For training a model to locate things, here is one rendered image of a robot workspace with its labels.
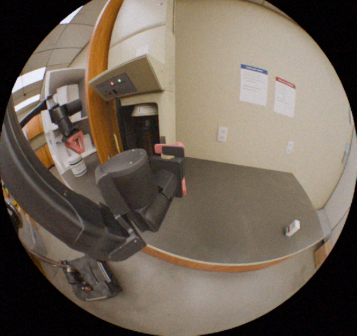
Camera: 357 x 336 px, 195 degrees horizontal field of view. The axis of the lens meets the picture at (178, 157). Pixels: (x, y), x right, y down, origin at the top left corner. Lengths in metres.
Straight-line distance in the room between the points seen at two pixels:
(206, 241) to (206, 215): 0.12
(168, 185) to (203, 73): 0.77
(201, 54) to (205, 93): 0.30
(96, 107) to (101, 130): 0.13
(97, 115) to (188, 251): 0.72
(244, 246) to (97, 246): 0.45
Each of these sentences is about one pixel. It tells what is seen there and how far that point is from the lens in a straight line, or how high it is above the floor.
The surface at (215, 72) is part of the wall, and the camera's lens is 0.83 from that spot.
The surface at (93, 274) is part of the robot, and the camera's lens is 1.37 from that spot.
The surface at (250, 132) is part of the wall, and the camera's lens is 0.86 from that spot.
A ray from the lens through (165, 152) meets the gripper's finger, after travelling 0.21.
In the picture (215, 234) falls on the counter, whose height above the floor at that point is 0.94.
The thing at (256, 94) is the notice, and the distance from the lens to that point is 0.86.
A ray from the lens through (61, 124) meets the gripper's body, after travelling 0.47.
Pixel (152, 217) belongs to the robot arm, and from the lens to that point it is 0.15.
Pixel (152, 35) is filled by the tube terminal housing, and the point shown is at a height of 1.67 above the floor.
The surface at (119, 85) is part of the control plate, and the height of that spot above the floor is 1.45.
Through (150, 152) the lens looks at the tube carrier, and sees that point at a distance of 0.57.
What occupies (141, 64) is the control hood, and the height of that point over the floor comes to 1.48.
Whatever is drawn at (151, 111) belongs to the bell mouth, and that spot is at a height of 1.33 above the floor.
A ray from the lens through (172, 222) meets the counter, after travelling 0.46.
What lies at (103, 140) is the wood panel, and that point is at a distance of 0.64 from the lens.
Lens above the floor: 1.35
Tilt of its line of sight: 28 degrees down
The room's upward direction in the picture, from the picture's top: straight up
